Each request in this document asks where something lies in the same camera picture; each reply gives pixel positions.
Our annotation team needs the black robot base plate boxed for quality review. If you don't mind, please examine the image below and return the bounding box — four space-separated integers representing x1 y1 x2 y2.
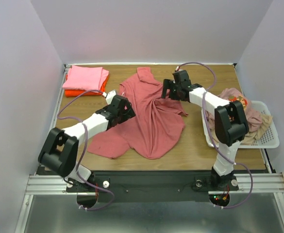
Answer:
67 170 239 203

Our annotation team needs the dusty rose t shirt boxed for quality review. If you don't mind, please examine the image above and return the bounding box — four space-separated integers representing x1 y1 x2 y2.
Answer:
87 67 187 159

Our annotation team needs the mauve pixel print t shirt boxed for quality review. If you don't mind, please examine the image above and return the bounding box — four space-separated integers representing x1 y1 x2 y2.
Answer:
218 88 263 132

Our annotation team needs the beige t shirt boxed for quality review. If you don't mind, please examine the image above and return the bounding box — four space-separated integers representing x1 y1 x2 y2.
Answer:
241 114 273 145

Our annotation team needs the folded pink t shirt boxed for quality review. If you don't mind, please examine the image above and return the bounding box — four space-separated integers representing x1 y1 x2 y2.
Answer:
62 66 109 91

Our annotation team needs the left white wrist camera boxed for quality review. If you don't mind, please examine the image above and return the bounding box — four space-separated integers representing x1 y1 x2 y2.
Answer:
102 90 117 105

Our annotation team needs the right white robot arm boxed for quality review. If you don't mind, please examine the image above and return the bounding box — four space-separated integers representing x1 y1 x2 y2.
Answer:
162 70 249 189

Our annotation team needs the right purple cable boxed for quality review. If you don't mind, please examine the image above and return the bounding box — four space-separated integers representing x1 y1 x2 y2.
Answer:
178 62 254 210

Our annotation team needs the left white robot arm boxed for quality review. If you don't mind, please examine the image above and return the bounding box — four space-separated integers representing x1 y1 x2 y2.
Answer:
38 94 135 192

